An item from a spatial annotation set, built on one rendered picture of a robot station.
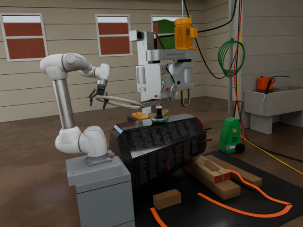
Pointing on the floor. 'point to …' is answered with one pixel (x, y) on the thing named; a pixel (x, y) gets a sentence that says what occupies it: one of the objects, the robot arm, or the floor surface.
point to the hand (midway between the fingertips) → (97, 106)
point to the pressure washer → (231, 134)
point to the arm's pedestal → (107, 201)
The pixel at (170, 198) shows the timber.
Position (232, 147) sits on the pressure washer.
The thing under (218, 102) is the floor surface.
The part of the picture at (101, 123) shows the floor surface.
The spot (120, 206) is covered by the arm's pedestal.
